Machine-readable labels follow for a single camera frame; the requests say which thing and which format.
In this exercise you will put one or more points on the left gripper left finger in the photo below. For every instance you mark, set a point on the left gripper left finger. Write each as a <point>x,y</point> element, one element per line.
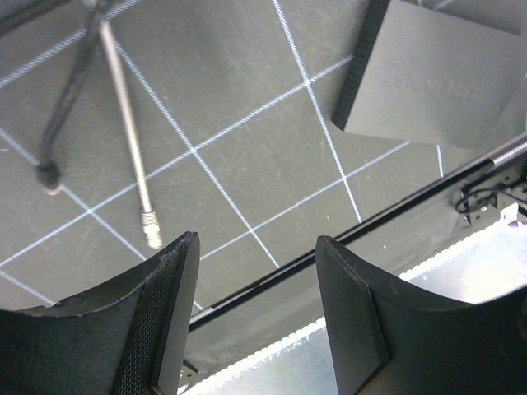
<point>124,336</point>

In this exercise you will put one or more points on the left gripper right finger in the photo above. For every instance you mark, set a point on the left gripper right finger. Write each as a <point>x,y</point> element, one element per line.
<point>388,336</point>

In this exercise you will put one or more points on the black ethernet cable green plug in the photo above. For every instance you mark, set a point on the black ethernet cable green plug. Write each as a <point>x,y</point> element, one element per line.
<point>47,171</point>

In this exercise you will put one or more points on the black network switch box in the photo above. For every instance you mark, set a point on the black network switch box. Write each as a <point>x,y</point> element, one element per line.
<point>449,74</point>

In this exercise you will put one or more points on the black grid mat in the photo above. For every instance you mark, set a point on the black grid mat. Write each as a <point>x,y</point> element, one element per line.
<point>232,101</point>

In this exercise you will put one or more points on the white slotted cable duct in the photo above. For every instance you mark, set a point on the white slotted cable duct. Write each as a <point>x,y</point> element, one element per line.
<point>482,267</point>

